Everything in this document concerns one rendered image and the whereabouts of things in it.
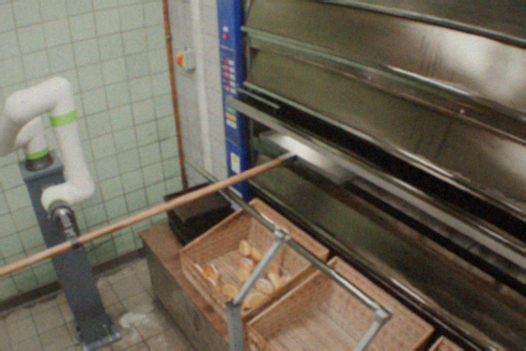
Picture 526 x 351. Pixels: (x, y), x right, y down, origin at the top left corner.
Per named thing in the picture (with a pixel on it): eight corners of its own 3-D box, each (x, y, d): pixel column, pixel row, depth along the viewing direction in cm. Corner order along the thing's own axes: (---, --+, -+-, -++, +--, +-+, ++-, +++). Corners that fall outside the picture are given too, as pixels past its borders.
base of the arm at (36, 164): (20, 154, 209) (17, 144, 206) (47, 145, 217) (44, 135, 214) (27, 175, 191) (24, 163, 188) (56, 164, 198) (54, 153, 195)
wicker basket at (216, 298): (258, 237, 248) (256, 195, 234) (328, 295, 208) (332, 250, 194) (180, 273, 224) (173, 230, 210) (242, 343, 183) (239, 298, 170)
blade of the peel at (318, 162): (338, 184, 180) (338, 177, 178) (258, 138, 219) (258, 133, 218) (394, 157, 197) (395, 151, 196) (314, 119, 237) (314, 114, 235)
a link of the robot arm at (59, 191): (43, 208, 179) (36, 187, 174) (69, 199, 185) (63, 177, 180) (50, 224, 169) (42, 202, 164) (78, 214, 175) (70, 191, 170)
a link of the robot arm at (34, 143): (15, 157, 194) (5, 120, 184) (41, 144, 205) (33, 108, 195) (26, 163, 187) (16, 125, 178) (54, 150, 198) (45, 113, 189)
